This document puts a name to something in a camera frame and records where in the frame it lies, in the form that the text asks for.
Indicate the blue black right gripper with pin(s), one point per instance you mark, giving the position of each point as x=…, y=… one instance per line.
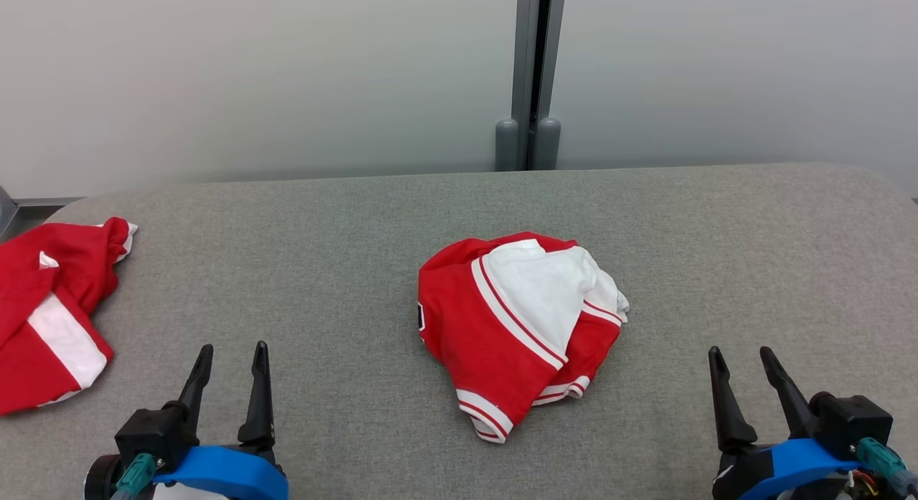
x=789, y=464

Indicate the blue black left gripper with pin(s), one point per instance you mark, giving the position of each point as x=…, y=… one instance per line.
x=222, y=475

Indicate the red shorts with white stripe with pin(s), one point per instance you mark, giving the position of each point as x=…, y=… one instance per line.
x=43, y=321

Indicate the red jersey with number print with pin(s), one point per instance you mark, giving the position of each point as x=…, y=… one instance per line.
x=502, y=328

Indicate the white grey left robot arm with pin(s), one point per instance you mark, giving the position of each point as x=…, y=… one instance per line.
x=186, y=493

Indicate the grey fabric upholstered surface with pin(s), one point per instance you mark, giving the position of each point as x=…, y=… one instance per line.
x=323, y=270

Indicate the grey metal corner piece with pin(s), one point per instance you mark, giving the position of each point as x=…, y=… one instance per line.
x=6, y=213

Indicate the grey cylindrical bumper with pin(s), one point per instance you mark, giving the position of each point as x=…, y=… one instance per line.
x=546, y=143
x=506, y=145

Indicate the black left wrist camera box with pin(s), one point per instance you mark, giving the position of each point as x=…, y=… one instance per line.
x=154, y=432

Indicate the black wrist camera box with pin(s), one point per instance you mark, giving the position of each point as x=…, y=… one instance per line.
x=154, y=432
x=853, y=417

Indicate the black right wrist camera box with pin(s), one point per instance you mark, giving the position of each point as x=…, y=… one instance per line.
x=853, y=417

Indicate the grey metal door frame post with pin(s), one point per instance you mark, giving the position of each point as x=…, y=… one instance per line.
x=534, y=55

